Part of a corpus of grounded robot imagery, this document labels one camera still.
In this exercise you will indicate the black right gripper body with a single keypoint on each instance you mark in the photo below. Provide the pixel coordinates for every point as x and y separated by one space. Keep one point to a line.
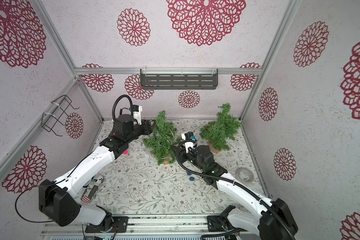
180 147

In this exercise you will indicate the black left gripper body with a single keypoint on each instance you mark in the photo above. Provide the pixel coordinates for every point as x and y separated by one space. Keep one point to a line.
143 128

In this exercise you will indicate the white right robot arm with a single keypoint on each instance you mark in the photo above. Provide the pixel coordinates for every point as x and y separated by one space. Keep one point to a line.
266 218

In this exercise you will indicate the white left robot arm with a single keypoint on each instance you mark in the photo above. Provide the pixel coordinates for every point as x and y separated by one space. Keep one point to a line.
56 198

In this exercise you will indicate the right small green christmas tree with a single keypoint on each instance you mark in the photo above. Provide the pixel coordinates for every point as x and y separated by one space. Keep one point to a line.
224 128

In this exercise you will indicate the small green christmas tree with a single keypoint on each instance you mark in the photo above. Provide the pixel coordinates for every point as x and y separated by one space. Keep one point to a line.
161 140
224 128

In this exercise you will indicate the left small green christmas tree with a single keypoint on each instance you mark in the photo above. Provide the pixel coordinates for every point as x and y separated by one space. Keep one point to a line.
161 140

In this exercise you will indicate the clear tape roll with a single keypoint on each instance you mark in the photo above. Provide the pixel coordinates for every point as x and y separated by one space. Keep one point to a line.
245 176

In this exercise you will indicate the grey wall shelf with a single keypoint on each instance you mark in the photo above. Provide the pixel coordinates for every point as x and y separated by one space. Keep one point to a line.
179 79

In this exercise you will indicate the metal base rail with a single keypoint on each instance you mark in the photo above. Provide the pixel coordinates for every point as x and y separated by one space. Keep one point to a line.
138 227

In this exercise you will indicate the black wire wall rack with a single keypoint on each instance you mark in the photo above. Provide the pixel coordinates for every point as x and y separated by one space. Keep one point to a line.
50 120

